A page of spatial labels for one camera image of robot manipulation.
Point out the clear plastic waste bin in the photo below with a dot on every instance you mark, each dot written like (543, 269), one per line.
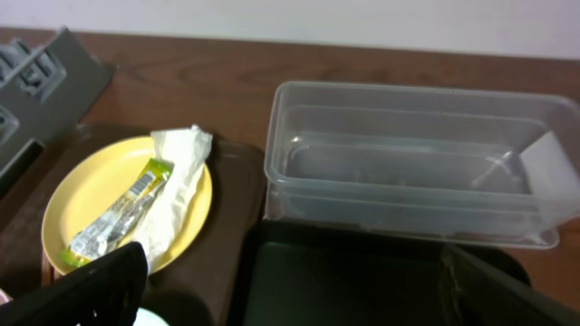
(490, 168)

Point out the black plastic tray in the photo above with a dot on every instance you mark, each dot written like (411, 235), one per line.
(292, 274)

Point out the grey plastic dishwasher rack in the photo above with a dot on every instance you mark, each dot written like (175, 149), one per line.
(44, 90)

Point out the brown plastic serving tray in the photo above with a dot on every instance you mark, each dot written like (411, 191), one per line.
(193, 290)

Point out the light blue plastic bowl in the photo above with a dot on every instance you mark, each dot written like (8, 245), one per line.
(145, 317)

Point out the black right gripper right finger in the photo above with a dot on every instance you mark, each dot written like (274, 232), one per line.
(473, 292)

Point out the pink plastic bowl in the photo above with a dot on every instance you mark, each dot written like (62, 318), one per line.
(4, 297)

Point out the green silver snack wrapper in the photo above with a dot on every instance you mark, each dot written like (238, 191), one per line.
(105, 233)

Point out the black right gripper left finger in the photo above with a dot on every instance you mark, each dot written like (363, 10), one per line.
(107, 291)

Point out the yellow plastic plate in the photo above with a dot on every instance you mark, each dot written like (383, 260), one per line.
(95, 183)

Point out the white paper napkin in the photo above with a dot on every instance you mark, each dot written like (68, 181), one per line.
(187, 150)

